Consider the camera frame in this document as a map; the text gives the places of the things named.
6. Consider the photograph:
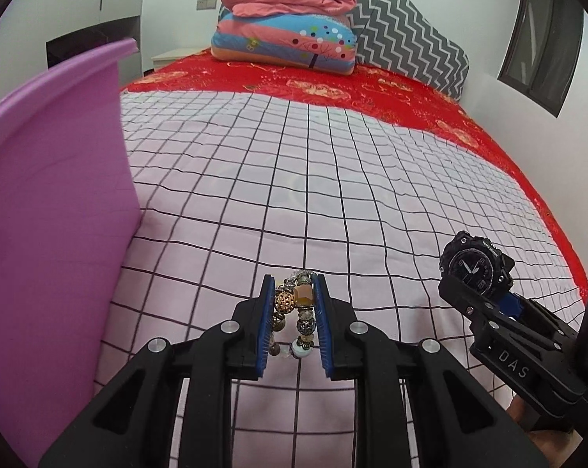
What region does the red floral bed cover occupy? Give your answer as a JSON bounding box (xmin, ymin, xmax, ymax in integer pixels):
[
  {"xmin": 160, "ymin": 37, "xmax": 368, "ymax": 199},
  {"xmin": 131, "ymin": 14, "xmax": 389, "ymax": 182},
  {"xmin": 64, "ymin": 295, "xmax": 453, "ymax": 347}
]
[{"xmin": 123, "ymin": 50, "xmax": 588, "ymax": 300}]

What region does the person right hand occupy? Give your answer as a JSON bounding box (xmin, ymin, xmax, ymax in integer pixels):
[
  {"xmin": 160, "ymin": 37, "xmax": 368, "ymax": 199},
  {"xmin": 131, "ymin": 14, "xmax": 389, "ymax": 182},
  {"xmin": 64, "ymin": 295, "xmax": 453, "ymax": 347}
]
[{"xmin": 507, "ymin": 395, "xmax": 583, "ymax": 468}]

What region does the white bedside table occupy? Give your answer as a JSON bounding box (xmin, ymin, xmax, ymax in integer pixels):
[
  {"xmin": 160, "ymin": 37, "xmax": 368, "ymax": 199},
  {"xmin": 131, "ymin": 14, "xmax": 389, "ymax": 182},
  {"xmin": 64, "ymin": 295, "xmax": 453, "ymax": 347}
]
[{"xmin": 151, "ymin": 46, "xmax": 209, "ymax": 71}]

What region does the black digital wristwatch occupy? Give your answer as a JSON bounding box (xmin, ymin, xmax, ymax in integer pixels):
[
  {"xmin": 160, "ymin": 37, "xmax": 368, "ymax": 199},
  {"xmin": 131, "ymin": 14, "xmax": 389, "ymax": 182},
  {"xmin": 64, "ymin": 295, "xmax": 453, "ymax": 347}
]
[{"xmin": 440, "ymin": 230, "xmax": 515, "ymax": 300}]

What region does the grey chevron pillow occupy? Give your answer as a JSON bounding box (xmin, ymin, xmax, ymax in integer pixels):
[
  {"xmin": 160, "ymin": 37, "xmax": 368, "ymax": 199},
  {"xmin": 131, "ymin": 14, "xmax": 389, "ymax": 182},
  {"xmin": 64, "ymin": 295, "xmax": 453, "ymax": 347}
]
[{"xmin": 347, "ymin": 0, "xmax": 469, "ymax": 101}]

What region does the stone bead charm bracelet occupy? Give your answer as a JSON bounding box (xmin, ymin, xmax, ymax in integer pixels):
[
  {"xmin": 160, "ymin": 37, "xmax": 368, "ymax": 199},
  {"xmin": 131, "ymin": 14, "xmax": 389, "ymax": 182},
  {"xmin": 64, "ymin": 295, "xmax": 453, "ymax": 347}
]
[{"xmin": 267, "ymin": 269, "xmax": 321, "ymax": 360}]

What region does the pink grid bedsheet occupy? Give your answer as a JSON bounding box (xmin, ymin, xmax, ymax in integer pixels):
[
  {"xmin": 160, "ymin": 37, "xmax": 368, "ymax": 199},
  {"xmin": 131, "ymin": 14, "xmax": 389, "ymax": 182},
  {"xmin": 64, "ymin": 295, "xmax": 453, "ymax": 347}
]
[{"xmin": 94, "ymin": 91, "xmax": 584, "ymax": 404}]

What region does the colourful striped pillow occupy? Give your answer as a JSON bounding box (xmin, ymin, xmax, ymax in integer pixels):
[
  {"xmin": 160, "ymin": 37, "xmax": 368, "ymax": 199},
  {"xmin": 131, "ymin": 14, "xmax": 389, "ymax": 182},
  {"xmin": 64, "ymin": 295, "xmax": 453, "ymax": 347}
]
[{"xmin": 211, "ymin": 13, "xmax": 358, "ymax": 75}]

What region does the purple plastic bin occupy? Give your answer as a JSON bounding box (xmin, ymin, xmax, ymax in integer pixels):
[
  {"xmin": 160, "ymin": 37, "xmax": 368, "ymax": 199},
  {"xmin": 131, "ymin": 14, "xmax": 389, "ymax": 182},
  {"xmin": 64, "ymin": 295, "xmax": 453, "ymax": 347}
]
[{"xmin": 0, "ymin": 39, "xmax": 141, "ymax": 467}]

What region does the dark window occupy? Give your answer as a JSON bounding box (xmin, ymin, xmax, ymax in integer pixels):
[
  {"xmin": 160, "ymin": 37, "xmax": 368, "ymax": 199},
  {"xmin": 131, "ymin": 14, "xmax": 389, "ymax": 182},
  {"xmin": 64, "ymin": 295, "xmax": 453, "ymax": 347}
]
[{"xmin": 498, "ymin": 0, "xmax": 584, "ymax": 116}]

